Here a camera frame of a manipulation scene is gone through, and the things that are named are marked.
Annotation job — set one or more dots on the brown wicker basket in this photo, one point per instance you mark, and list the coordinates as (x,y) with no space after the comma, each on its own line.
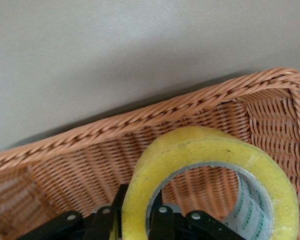
(90,162)

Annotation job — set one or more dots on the clear packing tape roll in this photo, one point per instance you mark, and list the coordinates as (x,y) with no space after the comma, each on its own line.
(215,150)

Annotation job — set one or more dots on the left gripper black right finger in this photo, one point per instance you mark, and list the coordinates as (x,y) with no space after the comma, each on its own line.
(165,222)

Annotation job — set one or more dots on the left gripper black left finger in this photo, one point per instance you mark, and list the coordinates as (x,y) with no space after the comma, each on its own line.
(100,225)

